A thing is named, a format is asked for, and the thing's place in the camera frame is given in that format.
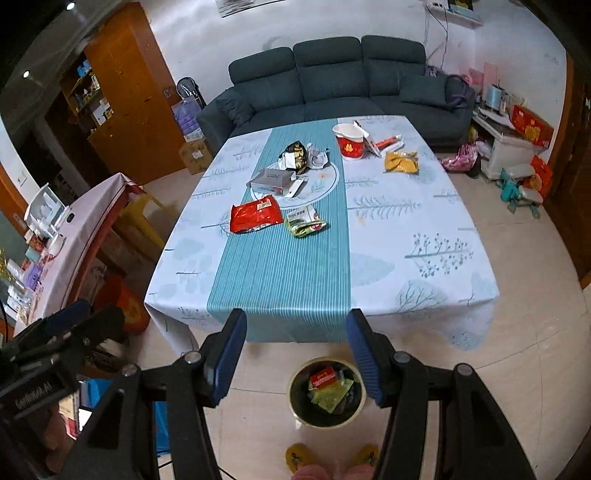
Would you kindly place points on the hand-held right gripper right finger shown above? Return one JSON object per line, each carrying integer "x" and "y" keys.
{"x": 364, "y": 362}

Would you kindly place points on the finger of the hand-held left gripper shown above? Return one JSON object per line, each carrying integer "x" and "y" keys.
{"x": 108, "y": 321}
{"x": 69, "y": 316}

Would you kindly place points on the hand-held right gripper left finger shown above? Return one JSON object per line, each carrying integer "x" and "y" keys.
{"x": 226, "y": 362}

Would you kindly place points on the small red box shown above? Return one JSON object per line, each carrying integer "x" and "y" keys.
{"x": 323, "y": 378}

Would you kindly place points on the light green plastic bag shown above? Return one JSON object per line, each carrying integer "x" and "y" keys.
{"x": 330, "y": 398}

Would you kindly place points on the dark blue bin yellow rim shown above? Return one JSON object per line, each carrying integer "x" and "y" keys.
{"x": 298, "y": 410}

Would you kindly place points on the red snack packet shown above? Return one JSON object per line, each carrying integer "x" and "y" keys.
{"x": 254, "y": 217}

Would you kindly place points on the green wrapper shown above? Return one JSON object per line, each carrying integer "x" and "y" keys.
{"x": 304, "y": 224}

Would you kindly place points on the grey box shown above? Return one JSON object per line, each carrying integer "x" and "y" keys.
{"x": 272, "y": 181}

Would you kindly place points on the yellow snack packet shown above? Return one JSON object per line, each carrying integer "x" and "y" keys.
{"x": 401, "y": 162}

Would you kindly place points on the white transparent packet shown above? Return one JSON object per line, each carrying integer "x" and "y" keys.
{"x": 317, "y": 159}

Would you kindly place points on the black gold snack packet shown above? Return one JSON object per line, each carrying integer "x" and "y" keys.
{"x": 295, "y": 157}

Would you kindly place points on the red white paper bucket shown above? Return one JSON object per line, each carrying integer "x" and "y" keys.
{"x": 348, "y": 142}

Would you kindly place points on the red orange gift box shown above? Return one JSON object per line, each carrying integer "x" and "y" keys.
{"x": 122, "y": 305}

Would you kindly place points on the side table with pink cloth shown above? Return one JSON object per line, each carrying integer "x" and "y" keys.
{"x": 87, "y": 226}

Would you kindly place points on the yellow slipper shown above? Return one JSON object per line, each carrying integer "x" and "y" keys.
{"x": 364, "y": 456}
{"x": 298, "y": 457}

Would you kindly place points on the white plastic appliance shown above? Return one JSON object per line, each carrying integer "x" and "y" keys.
{"x": 44, "y": 210}

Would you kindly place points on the yellow plastic stool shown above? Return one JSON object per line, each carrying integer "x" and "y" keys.
{"x": 143, "y": 217}

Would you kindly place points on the table with leaf tablecloth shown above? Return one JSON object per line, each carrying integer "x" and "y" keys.
{"x": 295, "y": 277}

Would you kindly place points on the person's right leg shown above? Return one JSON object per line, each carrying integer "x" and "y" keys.
{"x": 362, "y": 473}

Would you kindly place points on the person's leg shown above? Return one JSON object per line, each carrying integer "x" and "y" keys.
{"x": 362, "y": 473}
{"x": 314, "y": 473}

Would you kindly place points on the person's left leg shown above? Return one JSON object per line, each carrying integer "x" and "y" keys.
{"x": 314, "y": 473}

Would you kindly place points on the cardboard box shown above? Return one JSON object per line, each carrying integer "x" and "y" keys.
{"x": 196, "y": 155}

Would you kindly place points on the purple package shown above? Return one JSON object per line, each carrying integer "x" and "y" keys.
{"x": 187, "y": 117}

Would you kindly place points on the assorted small shelf boxes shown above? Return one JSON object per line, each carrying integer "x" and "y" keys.
{"x": 90, "y": 94}

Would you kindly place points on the pink clothes pile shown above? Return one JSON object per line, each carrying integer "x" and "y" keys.
{"x": 461, "y": 160}

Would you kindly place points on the teal ride-on toy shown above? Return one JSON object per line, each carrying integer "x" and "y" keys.
{"x": 517, "y": 190}

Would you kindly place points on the wooden cabinet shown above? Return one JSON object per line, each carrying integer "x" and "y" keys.
{"x": 134, "y": 92}

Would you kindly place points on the dark green cushion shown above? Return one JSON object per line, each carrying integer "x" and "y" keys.
{"x": 422, "y": 92}
{"x": 235, "y": 108}

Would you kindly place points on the white side cabinet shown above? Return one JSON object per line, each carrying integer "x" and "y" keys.
{"x": 503, "y": 147}

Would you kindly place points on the red paper bag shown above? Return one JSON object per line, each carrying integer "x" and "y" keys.
{"x": 540, "y": 175}

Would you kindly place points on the dark green sofa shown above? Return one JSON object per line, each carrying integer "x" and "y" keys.
{"x": 332, "y": 83}

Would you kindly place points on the purple backpack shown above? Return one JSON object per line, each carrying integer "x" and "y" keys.
{"x": 455, "y": 90}

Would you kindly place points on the wooden door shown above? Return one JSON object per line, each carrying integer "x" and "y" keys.
{"x": 572, "y": 161}

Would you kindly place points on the pink paper bag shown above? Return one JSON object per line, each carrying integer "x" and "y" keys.
{"x": 485, "y": 76}

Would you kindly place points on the white wall shelf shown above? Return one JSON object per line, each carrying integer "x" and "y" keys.
{"x": 455, "y": 10}

